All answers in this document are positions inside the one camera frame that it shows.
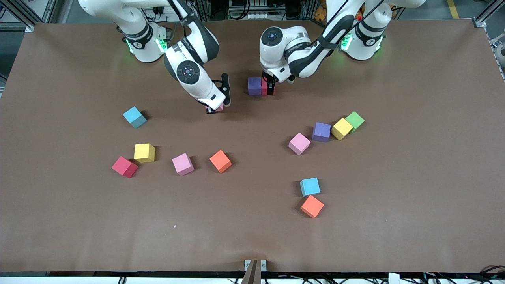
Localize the orange foam cube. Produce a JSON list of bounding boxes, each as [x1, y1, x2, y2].
[[300, 195, 325, 219], [209, 149, 232, 174]]

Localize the blue foam cube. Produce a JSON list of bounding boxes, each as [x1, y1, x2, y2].
[[299, 177, 321, 197], [122, 106, 148, 129]]

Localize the brown table cover sheet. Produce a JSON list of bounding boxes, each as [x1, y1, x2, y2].
[[0, 19, 505, 273]]

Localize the bag of orange fruits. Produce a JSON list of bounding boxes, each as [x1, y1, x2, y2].
[[314, 0, 336, 22]]

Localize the green foam cube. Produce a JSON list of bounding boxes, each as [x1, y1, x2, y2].
[[345, 111, 365, 133]]

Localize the grey equipment rack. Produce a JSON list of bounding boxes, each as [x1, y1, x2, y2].
[[228, 0, 277, 20]]

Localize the aluminium frame post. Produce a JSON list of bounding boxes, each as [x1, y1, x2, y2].
[[473, 0, 505, 28], [0, 0, 44, 32]]

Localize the yellow foam cube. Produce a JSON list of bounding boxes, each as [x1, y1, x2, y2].
[[133, 143, 156, 163], [331, 117, 354, 141]]

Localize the white power strip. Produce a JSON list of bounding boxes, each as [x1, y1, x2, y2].
[[155, 0, 176, 14]]

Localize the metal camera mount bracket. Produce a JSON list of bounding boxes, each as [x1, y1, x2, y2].
[[241, 259, 268, 284]]

